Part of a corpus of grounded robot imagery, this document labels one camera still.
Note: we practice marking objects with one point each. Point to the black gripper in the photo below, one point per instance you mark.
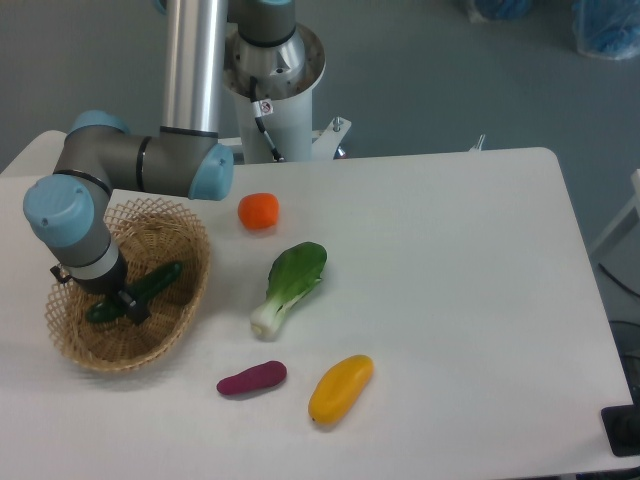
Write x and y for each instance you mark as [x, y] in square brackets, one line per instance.
[107, 277]

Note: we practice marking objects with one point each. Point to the green cucumber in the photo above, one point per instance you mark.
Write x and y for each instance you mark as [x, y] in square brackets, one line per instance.
[148, 287]

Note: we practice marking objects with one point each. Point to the white furniture leg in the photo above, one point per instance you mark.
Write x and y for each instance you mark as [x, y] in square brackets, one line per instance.
[621, 225]

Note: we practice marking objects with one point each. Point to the orange tomato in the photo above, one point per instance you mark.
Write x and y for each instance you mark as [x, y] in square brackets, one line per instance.
[258, 211]

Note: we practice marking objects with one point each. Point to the black device at edge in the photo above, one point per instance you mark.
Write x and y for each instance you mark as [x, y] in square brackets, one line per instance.
[622, 429]

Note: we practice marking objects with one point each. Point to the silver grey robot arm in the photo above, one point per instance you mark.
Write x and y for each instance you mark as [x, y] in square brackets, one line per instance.
[66, 209]

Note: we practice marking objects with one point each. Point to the woven wicker basket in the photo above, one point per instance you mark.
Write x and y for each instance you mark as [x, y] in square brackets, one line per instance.
[149, 232]

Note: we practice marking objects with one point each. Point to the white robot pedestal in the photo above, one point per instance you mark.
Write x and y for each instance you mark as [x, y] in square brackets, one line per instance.
[272, 91]

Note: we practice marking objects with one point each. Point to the white chair armrest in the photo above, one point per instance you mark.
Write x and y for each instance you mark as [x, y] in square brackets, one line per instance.
[39, 157]

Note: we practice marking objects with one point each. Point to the green bok choy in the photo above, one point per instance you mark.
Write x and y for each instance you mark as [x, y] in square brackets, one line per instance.
[293, 275]

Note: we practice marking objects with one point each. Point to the yellow mango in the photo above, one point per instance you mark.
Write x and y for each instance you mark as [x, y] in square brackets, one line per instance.
[339, 389]

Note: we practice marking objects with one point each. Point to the blue plastic bag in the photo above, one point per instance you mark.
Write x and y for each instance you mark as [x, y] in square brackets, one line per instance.
[607, 30]

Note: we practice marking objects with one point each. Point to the purple sweet potato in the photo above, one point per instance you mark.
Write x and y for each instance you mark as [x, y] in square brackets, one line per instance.
[256, 378]

